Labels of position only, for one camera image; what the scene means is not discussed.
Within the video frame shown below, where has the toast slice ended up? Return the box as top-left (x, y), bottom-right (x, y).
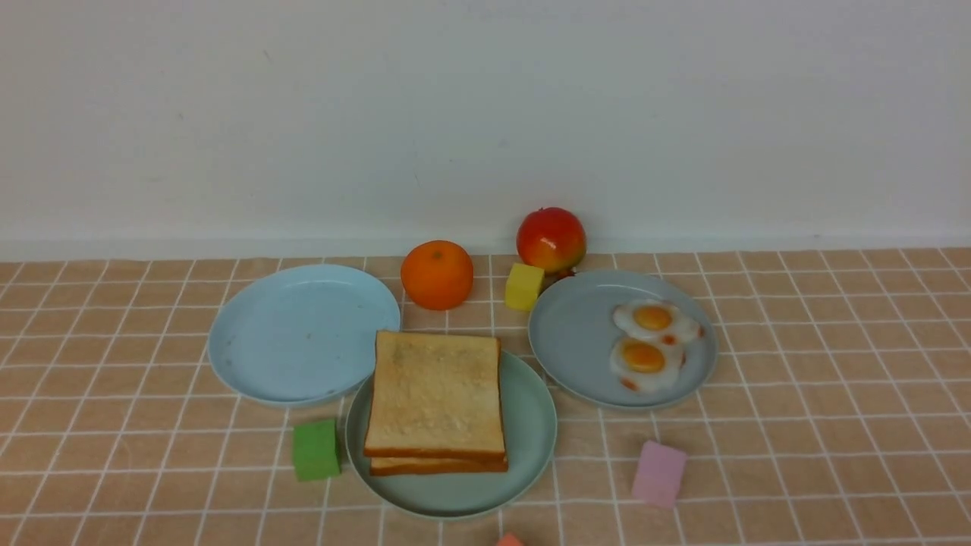
top-left (362, 331), bottom-right (507, 472)
top-left (369, 456), bottom-right (509, 477)

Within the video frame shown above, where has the yellow cube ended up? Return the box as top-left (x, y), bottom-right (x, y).
top-left (504, 263), bottom-right (545, 312)

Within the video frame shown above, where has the orange fruit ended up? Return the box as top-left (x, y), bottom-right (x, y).
top-left (400, 240), bottom-right (474, 311)

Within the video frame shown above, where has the red yellow apple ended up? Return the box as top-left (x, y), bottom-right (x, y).
top-left (516, 207), bottom-right (587, 278)

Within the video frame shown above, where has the grey-blue right plate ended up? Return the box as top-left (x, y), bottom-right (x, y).
top-left (527, 270), bottom-right (719, 410)

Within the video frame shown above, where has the green centre plate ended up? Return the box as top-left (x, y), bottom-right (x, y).
top-left (343, 350), bottom-right (558, 519)

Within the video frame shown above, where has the rear fried egg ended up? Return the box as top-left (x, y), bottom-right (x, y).
top-left (611, 300), bottom-right (706, 346)

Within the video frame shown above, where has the fried egg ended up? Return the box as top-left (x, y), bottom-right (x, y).
top-left (611, 300), bottom-right (706, 346)
top-left (609, 337), bottom-right (687, 395)

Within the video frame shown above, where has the front right fried egg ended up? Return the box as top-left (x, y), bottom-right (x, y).
top-left (609, 337), bottom-right (687, 395)

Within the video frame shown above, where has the light blue left plate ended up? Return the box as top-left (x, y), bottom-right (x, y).
top-left (207, 264), bottom-right (401, 408)

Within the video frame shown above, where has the green cube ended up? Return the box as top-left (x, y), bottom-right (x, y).
top-left (291, 419), bottom-right (342, 482)

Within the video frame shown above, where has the pink cube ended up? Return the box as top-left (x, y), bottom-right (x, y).
top-left (632, 441), bottom-right (689, 509)

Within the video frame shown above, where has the red-orange cube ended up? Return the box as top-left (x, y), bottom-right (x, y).
top-left (495, 533), bottom-right (525, 546)

